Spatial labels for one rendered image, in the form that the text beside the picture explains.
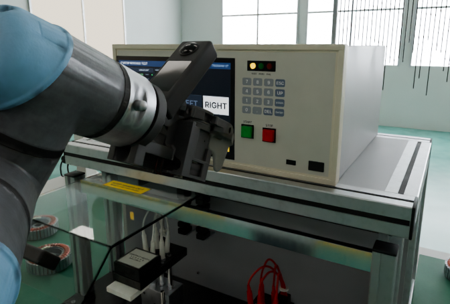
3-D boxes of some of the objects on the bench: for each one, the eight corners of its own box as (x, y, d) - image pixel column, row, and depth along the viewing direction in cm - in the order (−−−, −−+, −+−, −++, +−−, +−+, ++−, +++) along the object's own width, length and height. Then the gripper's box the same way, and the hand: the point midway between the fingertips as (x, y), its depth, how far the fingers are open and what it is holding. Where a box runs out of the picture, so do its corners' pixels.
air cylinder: (169, 319, 80) (168, 295, 79) (141, 307, 84) (140, 284, 82) (183, 305, 84) (183, 282, 83) (157, 294, 88) (155, 272, 87)
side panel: (400, 363, 72) (420, 199, 64) (383, 356, 73) (401, 195, 66) (414, 284, 95) (430, 157, 88) (400, 280, 97) (415, 155, 89)
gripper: (86, 154, 41) (193, 181, 59) (153, 167, 36) (246, 192, 54) (106, 76, 42) (205, 126, 60) (174, 80, 37) (258, 132, 56)
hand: (225, 136), depth 57 cm, fingers closed
